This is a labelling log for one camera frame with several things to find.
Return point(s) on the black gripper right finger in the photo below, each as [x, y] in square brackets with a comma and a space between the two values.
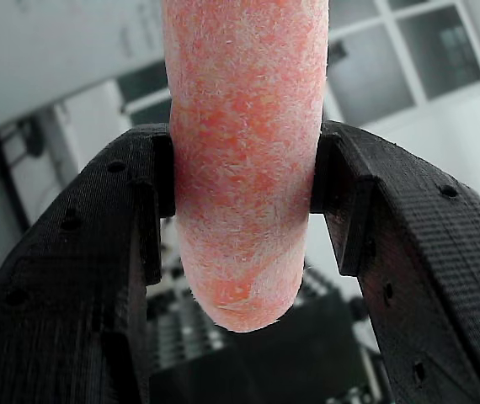
[433, 273]

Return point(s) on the white framed window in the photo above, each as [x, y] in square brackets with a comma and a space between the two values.
[370, 71]

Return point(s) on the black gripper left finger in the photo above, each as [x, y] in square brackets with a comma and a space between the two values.
[63, 273]

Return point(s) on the small orange sausage-shaped object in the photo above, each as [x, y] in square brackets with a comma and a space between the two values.
[244, 147]

